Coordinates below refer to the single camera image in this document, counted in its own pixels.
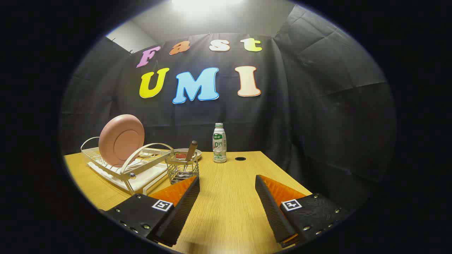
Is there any white wire dish rack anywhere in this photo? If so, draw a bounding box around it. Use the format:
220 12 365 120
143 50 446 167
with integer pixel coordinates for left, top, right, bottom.
81 137 174 195

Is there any grey oval plate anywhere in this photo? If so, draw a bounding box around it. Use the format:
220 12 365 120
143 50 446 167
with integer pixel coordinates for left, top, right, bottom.
173 148 202 161

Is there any pink plate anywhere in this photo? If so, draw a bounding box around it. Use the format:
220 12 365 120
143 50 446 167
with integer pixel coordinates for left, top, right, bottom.
99 114 145 168

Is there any black backdrop cloth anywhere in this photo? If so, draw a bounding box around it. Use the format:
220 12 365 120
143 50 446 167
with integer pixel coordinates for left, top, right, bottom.
60 4 398 212

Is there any white green-label drink bottle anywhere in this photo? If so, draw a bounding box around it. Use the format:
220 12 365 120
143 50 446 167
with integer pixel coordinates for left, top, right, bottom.
213 123 227 163

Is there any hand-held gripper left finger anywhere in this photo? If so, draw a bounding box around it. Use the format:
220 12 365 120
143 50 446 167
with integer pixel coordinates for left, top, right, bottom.
101 176 201 247

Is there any white drain tray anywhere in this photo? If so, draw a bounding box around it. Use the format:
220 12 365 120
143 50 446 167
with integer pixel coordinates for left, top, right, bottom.
88 162 168 191

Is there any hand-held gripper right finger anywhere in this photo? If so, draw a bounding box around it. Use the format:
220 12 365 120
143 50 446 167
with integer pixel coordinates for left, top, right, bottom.
255 174 350 248

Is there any wooden-handled metal spoon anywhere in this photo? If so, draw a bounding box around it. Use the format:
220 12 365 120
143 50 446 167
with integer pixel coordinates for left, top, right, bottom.
178 140 198 175

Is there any metal wire basket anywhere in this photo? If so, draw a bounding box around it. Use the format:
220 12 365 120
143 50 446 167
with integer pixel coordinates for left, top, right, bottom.
165 150 199 185

